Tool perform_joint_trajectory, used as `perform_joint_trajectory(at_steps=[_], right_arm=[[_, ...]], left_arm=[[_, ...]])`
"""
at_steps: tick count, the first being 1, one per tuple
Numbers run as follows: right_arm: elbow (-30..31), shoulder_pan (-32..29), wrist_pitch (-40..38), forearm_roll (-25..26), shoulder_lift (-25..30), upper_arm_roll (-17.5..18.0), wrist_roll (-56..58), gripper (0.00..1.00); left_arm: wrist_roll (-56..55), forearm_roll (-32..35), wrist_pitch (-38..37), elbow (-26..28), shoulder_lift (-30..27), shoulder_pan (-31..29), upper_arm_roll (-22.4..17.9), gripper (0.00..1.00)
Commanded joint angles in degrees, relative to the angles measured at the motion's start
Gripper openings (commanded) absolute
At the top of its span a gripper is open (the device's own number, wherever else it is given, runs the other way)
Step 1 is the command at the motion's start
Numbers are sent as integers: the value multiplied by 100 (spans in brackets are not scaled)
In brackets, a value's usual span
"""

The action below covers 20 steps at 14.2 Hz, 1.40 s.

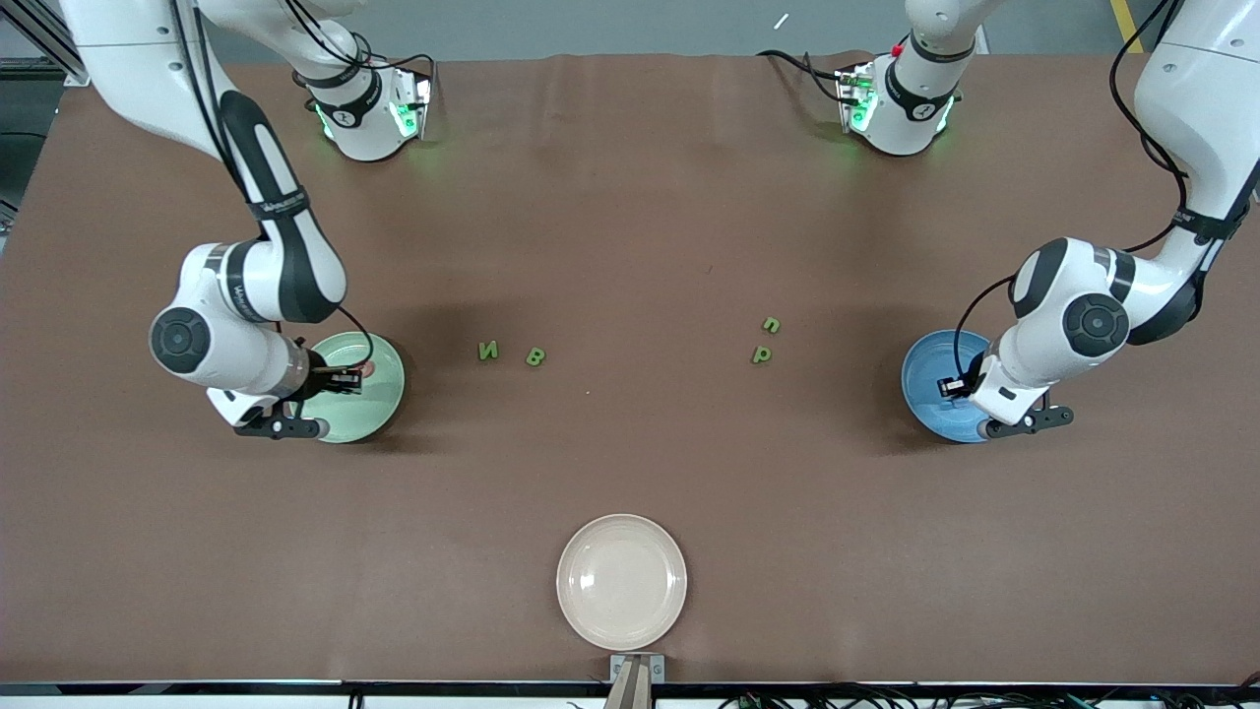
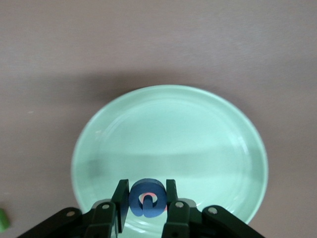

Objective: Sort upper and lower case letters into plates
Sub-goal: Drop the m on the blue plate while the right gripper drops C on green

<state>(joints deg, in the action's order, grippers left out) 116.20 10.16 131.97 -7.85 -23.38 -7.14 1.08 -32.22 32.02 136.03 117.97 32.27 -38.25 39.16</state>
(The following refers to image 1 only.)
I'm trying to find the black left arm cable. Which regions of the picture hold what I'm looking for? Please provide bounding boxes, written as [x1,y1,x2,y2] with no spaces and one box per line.
[949,0,1217,385]

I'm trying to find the brown table mat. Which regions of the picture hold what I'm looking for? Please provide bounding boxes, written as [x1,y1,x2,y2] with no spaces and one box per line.
[0,49,1260,685]

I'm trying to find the tan support pole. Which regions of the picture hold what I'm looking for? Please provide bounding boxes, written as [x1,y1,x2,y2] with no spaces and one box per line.
[602,658,653,709]

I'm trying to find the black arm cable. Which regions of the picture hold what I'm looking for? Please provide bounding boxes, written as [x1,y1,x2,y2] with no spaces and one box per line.
[167,0,377,371]
[949,0,1217,385]

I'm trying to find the aluminium frame profile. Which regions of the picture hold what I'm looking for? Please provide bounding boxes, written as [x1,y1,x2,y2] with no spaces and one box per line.
[0,0,95,90]

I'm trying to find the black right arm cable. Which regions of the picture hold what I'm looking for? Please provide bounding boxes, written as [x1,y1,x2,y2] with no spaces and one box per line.
[167,0,377,371]

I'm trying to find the yellow floor tape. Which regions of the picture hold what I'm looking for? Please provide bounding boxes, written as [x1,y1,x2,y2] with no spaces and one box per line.
[1110,0,1145,53]

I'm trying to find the green round plate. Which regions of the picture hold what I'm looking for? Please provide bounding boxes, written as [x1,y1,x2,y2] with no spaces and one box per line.
[295,332,406,444]

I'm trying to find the grey metal mount bracket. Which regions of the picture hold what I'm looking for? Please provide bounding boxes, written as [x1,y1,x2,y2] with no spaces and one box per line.
[608,653,666,709]

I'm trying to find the beige round plate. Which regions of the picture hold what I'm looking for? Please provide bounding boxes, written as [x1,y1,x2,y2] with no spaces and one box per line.
[556,514,688,651]

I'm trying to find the black base cable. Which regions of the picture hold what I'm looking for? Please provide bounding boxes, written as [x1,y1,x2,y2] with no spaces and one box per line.
[354,49,436,95]
[756,47,852,104]

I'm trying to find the blue round plate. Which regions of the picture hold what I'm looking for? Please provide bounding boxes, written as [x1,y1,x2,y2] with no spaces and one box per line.
[901,329,997,444]

